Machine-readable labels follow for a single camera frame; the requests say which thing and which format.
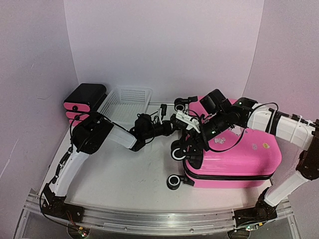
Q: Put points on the white plastic mesh basket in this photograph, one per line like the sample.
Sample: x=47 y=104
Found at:
x=123 y=104

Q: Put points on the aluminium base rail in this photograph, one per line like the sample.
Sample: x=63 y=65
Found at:
x=159 y=211

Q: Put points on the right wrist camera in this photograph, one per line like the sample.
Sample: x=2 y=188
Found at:
x=184 y=121

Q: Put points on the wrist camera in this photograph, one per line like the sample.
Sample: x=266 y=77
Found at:
x=162 y=112
x=184 y=121

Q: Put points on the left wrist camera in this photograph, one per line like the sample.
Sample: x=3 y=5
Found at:
x=162 y=112

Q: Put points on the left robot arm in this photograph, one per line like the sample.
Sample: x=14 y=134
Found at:
x=86 y=138

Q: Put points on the pink hard-shell suitcase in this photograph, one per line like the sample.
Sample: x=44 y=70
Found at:
x=246 y=157

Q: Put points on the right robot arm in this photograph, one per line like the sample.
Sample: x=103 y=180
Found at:
x=297 y=131

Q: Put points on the small green circuit board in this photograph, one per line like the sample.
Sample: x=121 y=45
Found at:
x=82 y=232

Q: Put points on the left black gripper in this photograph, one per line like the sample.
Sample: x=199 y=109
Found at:
x=167 y=130

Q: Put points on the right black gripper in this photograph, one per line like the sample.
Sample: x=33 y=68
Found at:
x=196 y=143

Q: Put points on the black pink drawer organizer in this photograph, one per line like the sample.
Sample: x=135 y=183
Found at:
x=87 y=97

